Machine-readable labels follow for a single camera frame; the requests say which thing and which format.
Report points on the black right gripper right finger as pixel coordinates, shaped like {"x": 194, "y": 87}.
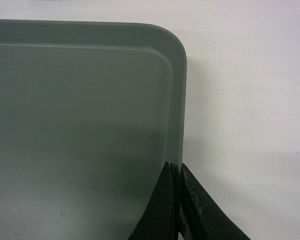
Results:
{"x": 200, "y": 216}

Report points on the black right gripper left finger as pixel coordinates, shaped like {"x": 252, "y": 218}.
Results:
{"x": 157, "y": 221}

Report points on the grey rectangular serving tray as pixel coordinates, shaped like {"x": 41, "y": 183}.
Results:
{"x": 90, "y": 114}

